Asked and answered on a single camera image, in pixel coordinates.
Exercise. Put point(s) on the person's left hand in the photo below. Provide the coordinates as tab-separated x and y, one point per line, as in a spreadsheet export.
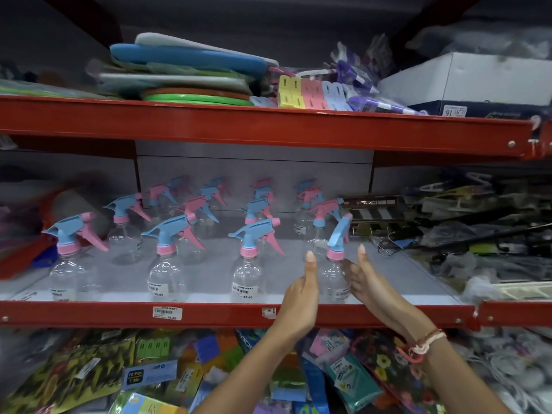
299	297

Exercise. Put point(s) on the person's right hand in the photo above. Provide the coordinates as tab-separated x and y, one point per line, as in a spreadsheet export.
379	293

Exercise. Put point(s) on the person's right thumb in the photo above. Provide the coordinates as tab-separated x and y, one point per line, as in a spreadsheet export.
363	260

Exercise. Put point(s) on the person's left thumb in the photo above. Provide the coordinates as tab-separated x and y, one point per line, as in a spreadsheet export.
311	267

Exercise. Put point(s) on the clear plastic spray bottle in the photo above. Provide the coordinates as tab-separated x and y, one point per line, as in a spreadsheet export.
334	275

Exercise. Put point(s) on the person's left forearm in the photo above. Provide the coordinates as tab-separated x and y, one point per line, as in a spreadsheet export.
263	370

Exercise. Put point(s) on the person's right forearm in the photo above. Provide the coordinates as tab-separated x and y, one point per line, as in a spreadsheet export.
457	375

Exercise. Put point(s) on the black card packet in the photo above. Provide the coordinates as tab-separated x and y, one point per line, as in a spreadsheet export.
375	209

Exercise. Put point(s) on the small white price label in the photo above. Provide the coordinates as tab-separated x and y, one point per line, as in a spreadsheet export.
268	313

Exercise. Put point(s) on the pink clip packet with label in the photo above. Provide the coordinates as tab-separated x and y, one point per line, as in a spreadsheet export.
330	342

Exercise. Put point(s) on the pile of packaged hangers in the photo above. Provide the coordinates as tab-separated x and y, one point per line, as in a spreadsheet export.
474	228

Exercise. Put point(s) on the floral print packet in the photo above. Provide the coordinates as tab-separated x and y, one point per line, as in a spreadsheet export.
396	375

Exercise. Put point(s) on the teal packet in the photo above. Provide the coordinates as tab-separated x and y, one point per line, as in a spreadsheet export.
353	381

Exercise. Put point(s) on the group of spray bottles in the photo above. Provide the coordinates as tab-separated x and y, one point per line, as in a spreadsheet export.
164	262

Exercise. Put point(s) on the red metal shelf beam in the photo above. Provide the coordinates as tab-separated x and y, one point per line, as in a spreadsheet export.
129	313
258	124

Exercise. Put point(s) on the white plastic tray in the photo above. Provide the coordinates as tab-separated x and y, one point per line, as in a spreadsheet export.
526	291

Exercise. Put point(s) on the light blue clip pack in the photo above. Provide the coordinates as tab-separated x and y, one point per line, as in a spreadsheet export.
338	96

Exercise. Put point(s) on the pink clip pack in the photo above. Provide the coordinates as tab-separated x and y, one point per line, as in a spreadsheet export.
314	95

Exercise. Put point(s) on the yellow clip pack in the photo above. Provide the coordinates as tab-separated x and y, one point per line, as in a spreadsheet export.
289	92

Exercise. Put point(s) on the green clip pack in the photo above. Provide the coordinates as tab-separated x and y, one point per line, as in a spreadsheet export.
153	347

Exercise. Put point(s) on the pile of purple packets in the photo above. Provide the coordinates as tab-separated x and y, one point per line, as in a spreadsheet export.
358	77

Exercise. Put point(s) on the dark blue cardboard box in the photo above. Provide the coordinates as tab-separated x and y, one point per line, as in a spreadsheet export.
483	109

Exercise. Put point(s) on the blue label card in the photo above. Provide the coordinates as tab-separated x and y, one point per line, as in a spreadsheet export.
144	375

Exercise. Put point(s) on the green round plate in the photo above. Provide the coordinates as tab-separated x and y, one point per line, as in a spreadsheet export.
198	100

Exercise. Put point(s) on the white cardboard box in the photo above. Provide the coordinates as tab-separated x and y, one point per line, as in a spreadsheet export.
465	79

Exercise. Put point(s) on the orange round plate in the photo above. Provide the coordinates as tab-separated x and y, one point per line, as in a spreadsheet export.
194	92

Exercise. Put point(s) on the grey wrapped flat board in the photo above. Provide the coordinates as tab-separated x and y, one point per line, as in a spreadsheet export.
172	81

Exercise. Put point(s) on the white flat board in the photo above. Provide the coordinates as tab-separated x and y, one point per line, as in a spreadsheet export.
194	43

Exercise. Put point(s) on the green yellow printed packet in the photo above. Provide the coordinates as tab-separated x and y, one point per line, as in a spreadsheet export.
64	375

